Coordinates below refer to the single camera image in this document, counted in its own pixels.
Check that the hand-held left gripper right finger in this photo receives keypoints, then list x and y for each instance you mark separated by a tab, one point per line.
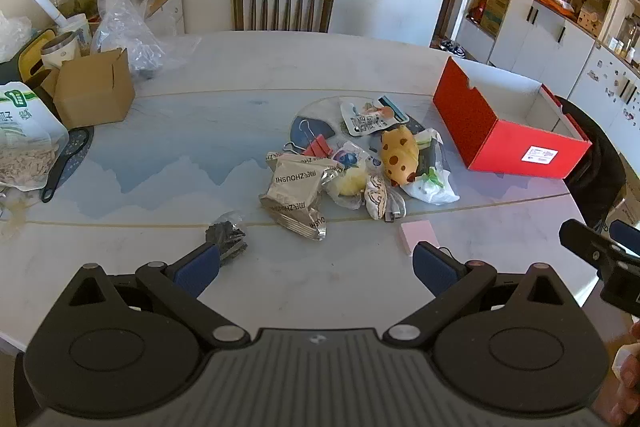
435	269

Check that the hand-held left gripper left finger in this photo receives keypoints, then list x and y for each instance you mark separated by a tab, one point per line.
197	269

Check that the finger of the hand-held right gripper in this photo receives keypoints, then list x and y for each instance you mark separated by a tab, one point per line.
585	239
627	237

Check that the clear bag of black parts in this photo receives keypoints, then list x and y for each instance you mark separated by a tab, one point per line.
226	234

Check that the white plastic bag green print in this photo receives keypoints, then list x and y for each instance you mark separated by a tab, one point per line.
434	187

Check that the white tiger-striped toy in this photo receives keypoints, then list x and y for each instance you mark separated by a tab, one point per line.
376	198

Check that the yellow spotted soft toy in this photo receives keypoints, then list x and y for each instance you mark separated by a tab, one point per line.
399	154

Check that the red cardboard box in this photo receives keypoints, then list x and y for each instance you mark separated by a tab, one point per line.
505	142

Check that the white marble desktop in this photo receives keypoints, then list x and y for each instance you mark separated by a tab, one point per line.
165	252

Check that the person's right hand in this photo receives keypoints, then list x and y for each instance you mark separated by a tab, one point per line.
631	367

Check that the pink sticky note pad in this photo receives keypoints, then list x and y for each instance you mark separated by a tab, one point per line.
417	237

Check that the black jacket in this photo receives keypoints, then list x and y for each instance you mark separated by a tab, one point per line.
595	162

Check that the yellow ball in clear wrapper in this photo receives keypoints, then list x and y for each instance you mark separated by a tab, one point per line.
350	182

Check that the blue white round wrapped item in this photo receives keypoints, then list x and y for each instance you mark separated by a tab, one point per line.
350	157

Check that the white fridge with magnets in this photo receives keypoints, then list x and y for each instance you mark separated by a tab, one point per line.
605	82

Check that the white printed snack pouch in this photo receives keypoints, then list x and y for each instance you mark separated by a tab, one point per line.
362	122

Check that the teal striped packet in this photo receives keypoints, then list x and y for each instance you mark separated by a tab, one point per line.
395	107

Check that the red binder clip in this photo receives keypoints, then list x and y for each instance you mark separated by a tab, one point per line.
317	147

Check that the black rice paddle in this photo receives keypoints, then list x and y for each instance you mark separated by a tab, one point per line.
70	152

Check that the grey round coaster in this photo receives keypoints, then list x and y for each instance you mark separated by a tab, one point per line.
310	128

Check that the small brown cardboard box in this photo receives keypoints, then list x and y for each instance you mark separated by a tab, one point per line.
95	92

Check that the green white seed bag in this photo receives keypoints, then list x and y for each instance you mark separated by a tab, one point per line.
27	142

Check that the dark sneaker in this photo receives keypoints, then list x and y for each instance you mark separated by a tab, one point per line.
442	44
457	50

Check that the clear plastic bag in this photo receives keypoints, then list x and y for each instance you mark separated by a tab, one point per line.
125	27

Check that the white side cabinet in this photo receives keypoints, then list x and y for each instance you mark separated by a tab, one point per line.
167	14

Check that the black container yellow rim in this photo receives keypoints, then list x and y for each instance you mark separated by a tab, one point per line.
27	67

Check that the white plastic tub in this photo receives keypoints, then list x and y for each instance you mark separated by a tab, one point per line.
77	32

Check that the brown wooden chair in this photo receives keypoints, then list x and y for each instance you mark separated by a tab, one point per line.
282	7

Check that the crumpled white plastic bag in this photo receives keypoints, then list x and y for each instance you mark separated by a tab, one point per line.
12	37

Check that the white lint roller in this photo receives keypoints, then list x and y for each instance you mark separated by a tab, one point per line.
47	4

